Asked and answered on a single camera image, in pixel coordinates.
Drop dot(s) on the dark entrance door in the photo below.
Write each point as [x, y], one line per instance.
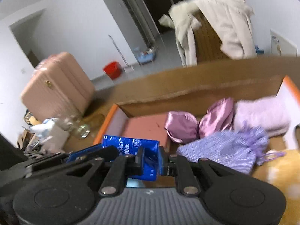
[159, 0]

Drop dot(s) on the wooden chair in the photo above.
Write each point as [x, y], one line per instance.
[206, 42]

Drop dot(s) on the blue white plastic pack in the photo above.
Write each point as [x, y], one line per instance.
[51, 133]

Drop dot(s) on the orange cardboard box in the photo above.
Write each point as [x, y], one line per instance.
[187, 86]

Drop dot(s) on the yellow plush toy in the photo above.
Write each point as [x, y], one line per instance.
[286, 168]

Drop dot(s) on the lavender knit pouch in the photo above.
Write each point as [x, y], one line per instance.
[218, 150]

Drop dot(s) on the beige coat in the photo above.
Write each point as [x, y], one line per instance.
[234, 28]

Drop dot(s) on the red bucket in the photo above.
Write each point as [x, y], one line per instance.
[112, 70]

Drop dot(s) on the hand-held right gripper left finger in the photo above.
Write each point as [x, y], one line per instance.
[134, 166]

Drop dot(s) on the light purple sock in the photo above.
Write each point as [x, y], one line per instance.
[260, 114]

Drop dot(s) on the glass jar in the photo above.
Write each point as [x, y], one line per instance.
[77, 127]

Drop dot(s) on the blue tissue pack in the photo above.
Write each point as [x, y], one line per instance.
[131, 145]

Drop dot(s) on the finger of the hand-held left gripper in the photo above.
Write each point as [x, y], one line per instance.
[96, 154]
[82, 154]

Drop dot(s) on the grey interior door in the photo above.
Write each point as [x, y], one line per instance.
[138, 16]

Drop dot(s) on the pink suitcase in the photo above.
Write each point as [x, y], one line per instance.
[58, 86]

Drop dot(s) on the purple satin scrunchie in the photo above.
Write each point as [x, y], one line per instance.
[182, 124]

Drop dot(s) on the mop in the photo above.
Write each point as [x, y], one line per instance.
[129, 69]

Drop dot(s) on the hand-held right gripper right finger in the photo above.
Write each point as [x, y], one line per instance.
[167, 166]

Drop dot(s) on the blue storage basket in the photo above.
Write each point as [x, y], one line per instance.
[145, 57]

